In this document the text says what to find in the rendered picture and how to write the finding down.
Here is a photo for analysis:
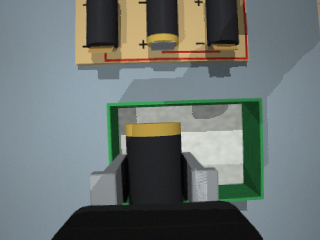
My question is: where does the green open box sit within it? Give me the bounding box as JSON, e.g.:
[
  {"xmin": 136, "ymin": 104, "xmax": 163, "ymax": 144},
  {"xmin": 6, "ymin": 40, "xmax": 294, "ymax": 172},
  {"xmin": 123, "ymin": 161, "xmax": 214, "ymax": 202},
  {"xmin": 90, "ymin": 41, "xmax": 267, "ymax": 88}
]
[{"xmin": 107, "ymin": 98, "xmax": 264, "ymax": 202}]

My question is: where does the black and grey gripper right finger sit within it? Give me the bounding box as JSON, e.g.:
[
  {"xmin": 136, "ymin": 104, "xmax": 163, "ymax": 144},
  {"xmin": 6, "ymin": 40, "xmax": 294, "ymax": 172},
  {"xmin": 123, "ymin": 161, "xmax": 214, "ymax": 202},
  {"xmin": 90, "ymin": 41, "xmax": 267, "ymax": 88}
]
[{"xmin": 181, "ymin": 152, "xmax": 219, "ymax": 202}]

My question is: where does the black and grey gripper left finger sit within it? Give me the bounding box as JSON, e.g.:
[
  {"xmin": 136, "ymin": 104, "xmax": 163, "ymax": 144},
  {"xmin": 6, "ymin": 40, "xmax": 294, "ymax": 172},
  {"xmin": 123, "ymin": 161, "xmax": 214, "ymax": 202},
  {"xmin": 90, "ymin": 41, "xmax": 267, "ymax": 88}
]
[{"xmin": 89, "ymin": 154, "xmax": 130, "ymax": 205}]

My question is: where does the tan battery holder board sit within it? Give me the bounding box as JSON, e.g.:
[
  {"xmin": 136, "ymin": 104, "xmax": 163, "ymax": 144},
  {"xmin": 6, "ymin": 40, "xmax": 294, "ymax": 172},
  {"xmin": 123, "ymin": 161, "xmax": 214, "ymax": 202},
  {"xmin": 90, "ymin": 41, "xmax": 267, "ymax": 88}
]
[{"xmin": 75, "ymin": 0, "xmax": 249, "ymax": 66}]

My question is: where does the black battery with gold top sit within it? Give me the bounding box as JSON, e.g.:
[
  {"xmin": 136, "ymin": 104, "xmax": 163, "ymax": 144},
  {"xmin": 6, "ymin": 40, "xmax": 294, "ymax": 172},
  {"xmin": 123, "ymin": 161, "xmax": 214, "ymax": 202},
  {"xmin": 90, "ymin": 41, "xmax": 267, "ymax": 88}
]
[
  {"xmin": 205, "ymin": 0, "xmax": 239, "ymax": 47},
  {"xmin": 86, "ymin": 0, "xmax": 118, "ymax": 48},
  {"xmin": 146, "ymin": 0, "xmax": 179, "ymax": 47},
  {"xmin": 125, "ymin": 122, "xmax": 183, "ymax": 204}
]

